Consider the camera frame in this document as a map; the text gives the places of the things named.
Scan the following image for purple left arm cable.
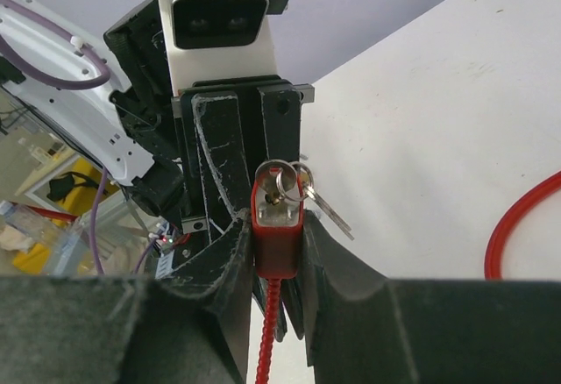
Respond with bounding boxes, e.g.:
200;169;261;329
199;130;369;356
0;0;159;276

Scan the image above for red cable lock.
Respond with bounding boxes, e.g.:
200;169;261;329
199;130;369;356
483;172;560;281

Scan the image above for small red padlock keys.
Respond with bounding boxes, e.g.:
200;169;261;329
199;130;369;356
252;160;354;240

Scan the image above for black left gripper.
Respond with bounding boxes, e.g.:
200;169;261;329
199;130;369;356
103;0;302;243

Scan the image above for small red padlock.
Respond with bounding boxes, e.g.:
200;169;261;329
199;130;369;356
251;160;303;280

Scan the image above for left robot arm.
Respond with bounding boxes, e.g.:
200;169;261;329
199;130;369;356
1;0;314;237

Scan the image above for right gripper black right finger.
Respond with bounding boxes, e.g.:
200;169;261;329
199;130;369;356
300;212;560;383

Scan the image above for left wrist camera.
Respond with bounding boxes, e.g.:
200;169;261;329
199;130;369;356
158;0;289;96

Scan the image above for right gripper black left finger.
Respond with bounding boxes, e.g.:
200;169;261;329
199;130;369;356
1;210;252;383

